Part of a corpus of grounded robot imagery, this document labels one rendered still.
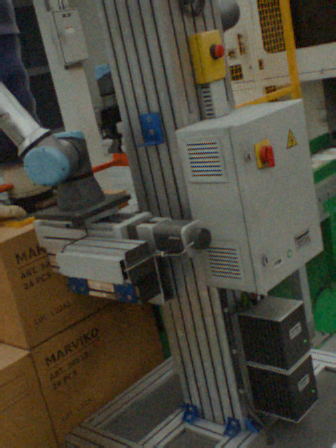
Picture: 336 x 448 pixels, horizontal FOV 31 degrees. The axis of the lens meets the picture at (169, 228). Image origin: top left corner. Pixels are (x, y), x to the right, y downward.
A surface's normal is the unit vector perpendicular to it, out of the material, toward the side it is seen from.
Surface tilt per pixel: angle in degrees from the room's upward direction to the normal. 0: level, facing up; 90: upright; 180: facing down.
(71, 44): 90
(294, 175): 90
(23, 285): 90
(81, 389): 90
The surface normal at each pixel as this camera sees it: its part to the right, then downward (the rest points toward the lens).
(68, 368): 0.73, 0.04
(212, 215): -0.65, 0.34
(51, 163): -0.12, 0.42
